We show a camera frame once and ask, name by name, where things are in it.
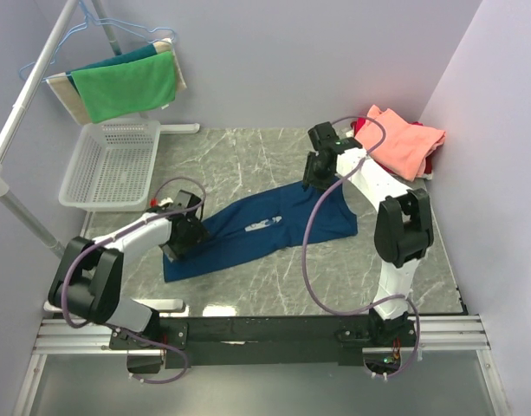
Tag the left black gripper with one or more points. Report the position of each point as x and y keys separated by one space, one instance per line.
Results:
x=197 y=235

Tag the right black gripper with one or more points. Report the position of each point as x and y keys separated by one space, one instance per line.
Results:
x=308 y=178

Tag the blue t shirt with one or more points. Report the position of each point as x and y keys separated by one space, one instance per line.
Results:
x=246 y=230

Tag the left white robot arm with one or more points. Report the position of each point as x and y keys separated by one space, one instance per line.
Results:
x=87 y=282

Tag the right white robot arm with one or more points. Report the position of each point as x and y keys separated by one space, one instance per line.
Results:
x=404 y=228

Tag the salmon folded t shirt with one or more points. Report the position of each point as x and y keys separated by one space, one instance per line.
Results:
x=403 y=141

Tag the white plastic laundry basket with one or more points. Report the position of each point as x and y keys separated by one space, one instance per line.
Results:
x=111 y=166

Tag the white rack foot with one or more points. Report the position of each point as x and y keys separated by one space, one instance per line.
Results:
x=168 y=129

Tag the white folded t shirt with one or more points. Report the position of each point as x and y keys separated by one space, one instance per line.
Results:
x=407 y=152

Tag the black base beam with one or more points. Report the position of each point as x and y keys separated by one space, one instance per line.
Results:
x=246 y=340

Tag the green towel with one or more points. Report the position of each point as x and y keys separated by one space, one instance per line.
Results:
x=156 y=89

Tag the teal towel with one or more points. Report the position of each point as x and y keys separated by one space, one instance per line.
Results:
x=118 y=58

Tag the white clothes rack pole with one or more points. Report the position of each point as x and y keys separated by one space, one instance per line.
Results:
x=19 y=109

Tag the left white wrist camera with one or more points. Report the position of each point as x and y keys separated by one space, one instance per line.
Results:
x=155 y=202

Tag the aluminium rail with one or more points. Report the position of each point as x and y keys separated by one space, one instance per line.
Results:
x=438 y=333

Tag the blue wire hanger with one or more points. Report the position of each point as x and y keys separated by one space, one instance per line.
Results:
x=79 y=18

